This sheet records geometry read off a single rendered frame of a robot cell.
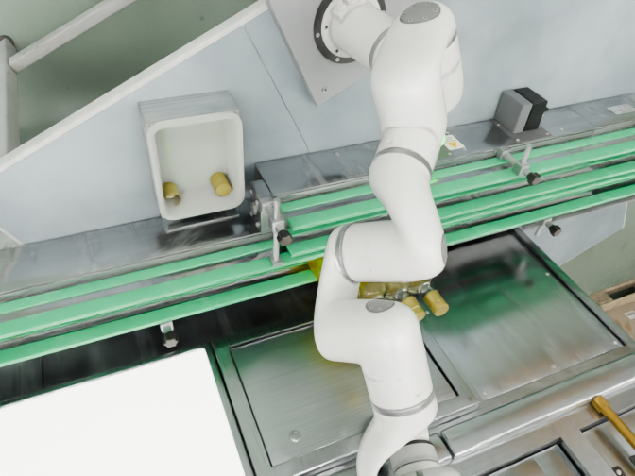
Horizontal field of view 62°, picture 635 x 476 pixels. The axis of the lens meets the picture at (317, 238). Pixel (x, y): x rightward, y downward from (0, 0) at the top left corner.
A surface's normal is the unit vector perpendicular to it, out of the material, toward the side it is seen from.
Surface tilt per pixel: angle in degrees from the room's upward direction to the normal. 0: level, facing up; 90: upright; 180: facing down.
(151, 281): 90
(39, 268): 90
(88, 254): 90
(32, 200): 0
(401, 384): 37
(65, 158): 0
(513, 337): 91
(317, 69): 4
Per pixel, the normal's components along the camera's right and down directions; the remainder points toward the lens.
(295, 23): 0.44, 0.61
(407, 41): -0.27, -0.58
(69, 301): 0.06, -0.73
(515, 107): -0.92, 0.22
